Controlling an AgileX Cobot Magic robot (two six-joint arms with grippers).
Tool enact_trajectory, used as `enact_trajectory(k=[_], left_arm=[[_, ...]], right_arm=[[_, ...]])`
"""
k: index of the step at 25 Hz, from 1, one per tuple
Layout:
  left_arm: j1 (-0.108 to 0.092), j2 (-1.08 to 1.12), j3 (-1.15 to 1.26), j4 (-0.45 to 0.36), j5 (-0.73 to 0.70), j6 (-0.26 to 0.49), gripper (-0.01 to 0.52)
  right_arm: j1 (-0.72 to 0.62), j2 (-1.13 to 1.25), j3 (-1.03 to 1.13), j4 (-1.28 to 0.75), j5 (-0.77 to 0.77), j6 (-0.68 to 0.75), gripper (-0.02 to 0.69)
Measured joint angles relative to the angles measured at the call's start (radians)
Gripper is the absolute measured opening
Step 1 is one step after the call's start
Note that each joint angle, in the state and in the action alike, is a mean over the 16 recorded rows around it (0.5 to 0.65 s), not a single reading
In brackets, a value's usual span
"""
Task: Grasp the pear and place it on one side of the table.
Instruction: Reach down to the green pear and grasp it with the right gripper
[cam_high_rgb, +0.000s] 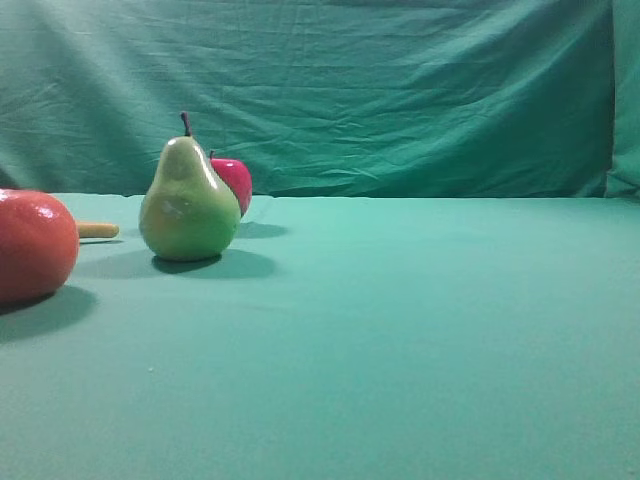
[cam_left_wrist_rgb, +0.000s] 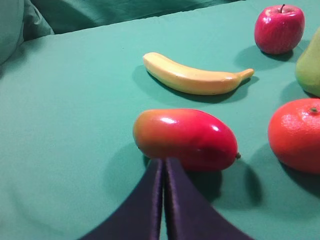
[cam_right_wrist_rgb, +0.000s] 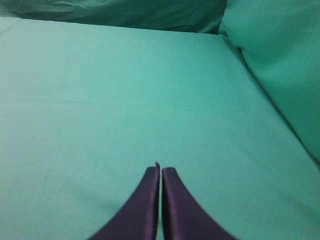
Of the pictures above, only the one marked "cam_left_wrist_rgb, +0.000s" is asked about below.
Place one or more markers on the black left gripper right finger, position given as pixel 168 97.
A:
pixel 188 215

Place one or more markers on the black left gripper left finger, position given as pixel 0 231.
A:
pixel 139 216

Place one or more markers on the green pear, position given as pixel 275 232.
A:
pixel 307 69

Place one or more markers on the red yellow mango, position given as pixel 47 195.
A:
pixel 199 140

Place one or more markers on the orange tangerine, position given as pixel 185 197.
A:
pixel 294 135

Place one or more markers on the green tablecloth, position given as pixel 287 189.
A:
pixel 68 103

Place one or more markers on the yellow banana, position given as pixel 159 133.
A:
pixel 191 80

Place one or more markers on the red apple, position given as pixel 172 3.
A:
pixel 279 29

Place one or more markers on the light green fabric bundle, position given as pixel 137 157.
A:
pixel 20 20

